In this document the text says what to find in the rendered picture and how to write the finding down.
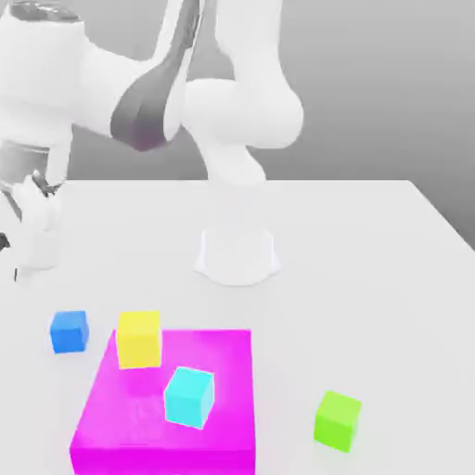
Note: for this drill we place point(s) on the small blue cube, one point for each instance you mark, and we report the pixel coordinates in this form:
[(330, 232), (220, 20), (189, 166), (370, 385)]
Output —
[(68, 334)]

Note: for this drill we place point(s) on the small cyan cube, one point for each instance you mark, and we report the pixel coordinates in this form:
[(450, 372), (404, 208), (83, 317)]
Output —
[(187, 399)]

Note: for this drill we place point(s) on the large magenta box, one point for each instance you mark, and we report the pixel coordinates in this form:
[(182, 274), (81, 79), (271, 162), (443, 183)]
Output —
[(167, 452)]

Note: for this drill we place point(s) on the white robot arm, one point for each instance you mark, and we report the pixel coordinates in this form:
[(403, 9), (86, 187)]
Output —
[(237, 111)]

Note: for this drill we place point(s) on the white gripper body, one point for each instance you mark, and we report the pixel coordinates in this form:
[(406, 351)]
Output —
[(39, 230)]

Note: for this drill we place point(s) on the small green cube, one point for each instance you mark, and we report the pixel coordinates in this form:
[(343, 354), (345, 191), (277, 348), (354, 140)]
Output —
[(337, 421)]

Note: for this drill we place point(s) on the small yellow cube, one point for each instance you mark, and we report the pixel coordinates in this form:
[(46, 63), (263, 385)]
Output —
[(139, 341)]

